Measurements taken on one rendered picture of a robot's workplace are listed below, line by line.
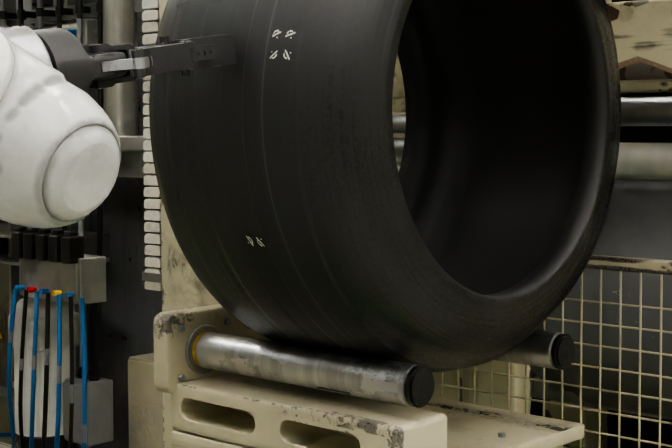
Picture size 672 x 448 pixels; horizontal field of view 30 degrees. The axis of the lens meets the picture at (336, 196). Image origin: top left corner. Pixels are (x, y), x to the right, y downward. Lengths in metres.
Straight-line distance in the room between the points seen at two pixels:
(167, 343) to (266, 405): 0.17
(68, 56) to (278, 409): 0.51
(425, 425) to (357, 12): 0.44
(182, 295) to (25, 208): 0.83
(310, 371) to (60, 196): 0.61
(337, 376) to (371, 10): 0.41
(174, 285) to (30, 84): 0.84
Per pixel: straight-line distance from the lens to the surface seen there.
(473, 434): 1.54
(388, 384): 1.34
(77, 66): 1.11
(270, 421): 1.44
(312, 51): 1.22
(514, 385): 2.05
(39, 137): 0.85
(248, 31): 1.27
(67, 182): 0.86
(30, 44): 1.08
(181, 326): 1.54
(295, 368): 1.43
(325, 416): 1.38
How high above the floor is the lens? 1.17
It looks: 3 degrees down
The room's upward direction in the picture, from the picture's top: straight up
